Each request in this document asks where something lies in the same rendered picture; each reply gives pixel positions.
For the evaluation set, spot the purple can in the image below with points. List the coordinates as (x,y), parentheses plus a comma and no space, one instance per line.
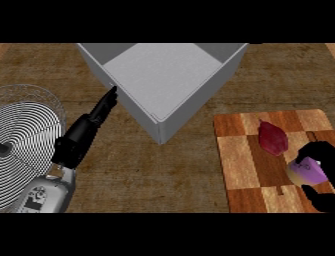
(306,172)

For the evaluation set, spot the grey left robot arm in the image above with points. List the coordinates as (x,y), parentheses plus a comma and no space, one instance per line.
(46,195)

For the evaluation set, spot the checkered wooden cutting board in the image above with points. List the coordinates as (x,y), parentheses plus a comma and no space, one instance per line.
(267,166)

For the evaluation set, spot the grey cardboard box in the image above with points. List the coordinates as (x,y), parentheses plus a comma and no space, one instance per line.
(164,83)

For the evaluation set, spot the dark red sweet potato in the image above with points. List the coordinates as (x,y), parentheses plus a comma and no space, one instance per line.
(273,139)

